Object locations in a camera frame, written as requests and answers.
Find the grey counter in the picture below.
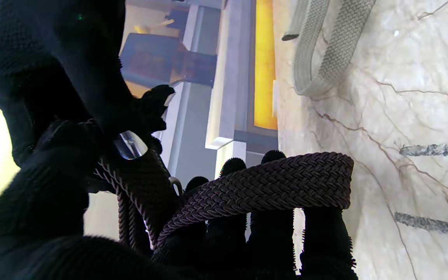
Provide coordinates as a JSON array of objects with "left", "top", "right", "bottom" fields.
[{"left": 162, "top": 0, "right": 279, "bottom": 156}]

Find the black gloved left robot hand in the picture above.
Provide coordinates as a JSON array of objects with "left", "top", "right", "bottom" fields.
[{"left": 0, "top": 120, "right": 360, "bottom": 280}]

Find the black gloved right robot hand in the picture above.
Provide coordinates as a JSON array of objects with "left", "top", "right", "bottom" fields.
[{"left": 0, "top": 0, "right": 176, "bottom": 167}]

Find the pale beige webbing belt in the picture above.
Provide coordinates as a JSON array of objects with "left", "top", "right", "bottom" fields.
[{"left": 282, "top": 0, "right": 376, "bottom": 97}]

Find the dark brown webbing belt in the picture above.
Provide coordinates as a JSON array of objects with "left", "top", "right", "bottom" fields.
[{"left": 88, "top": 121, "right": 355, "bottom": 249}]

